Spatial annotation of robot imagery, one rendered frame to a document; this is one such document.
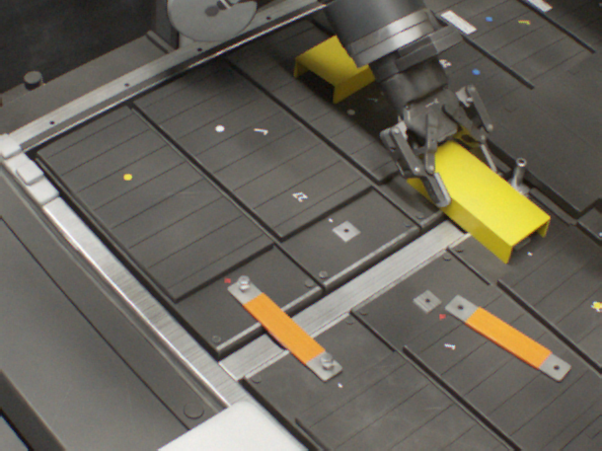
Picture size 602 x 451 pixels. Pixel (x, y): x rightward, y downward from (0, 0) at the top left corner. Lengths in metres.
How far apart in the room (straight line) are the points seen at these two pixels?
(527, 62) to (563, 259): 0.35
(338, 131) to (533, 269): 0.29
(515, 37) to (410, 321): 0.52
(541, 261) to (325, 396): 0.30
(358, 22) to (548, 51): 0.38
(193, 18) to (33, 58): 0.93
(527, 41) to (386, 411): 0.65
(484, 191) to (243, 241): 0.27
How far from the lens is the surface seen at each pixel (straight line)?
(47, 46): 2.29
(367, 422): 1.18
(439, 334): 1.26
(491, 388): 1.22
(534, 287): 1.32
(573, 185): 1.44
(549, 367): 1.25
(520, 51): 1.63
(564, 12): 1.73
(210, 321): 1.26
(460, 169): 1.40
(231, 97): 1.49
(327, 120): 1.46
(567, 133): 1.51
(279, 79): 1.52
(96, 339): 1.11
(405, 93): 1.35
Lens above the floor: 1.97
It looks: 45 degrees down
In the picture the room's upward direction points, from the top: 6 degrees clockwise
